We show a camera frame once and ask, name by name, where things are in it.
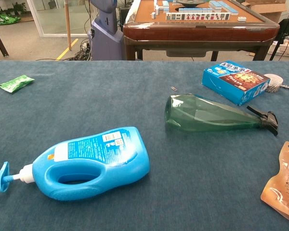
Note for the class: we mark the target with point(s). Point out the face-up mahjong tile row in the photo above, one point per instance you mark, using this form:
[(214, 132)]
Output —
[(197, 16)]

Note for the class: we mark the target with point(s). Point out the black slanted table leg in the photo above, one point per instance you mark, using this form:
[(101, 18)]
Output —
[(0, 41)]

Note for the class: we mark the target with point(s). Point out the green snack packet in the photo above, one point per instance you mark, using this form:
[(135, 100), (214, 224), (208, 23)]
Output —
[(15, 83)]

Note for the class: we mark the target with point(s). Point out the blue-backed mahjong tile wall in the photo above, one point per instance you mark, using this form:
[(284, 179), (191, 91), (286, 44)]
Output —
[(193, 10)]

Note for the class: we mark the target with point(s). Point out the small metal clip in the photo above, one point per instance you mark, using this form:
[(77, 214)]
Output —
[(174, 88)]

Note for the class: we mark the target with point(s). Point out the brown spouted pouch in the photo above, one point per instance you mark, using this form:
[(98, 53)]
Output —
[(284, 187)]

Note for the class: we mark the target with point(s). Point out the blue cookie box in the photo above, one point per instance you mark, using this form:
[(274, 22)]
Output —
[(233, 81)]

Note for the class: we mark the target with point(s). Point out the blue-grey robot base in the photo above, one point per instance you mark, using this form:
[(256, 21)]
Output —
[(106, 41)]

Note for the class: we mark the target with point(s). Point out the green bag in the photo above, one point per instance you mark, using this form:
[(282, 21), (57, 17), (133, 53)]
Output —
[(2, 19)]

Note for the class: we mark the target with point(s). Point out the blue carpet table cover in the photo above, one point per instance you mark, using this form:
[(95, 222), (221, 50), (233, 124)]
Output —
[(110, 101)]

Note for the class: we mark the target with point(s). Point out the single white mahjong tile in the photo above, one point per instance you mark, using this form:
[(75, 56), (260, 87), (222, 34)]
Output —
[(241, 19)]

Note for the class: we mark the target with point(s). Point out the black tripod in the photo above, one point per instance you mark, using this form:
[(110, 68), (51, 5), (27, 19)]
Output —
[(282, 33)]

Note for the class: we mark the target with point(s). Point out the long blue-backed tile wall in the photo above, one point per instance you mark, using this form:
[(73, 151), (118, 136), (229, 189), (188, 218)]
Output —
[(222, 7)]

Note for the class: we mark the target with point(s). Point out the blue detergent pump bottle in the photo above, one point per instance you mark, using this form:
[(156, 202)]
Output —
[(125, 166)]

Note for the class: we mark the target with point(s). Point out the wooden mahjong table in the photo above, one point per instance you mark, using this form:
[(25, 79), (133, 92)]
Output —
[(195, 30)]

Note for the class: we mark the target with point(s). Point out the white glass partition frame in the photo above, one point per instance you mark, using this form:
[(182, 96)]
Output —
[(62, 35)]

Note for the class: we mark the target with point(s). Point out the wooden pole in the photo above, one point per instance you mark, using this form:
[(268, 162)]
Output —
[(68, 24)]

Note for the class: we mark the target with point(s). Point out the cardboard box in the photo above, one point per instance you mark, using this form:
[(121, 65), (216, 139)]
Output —
[(267, 12)]

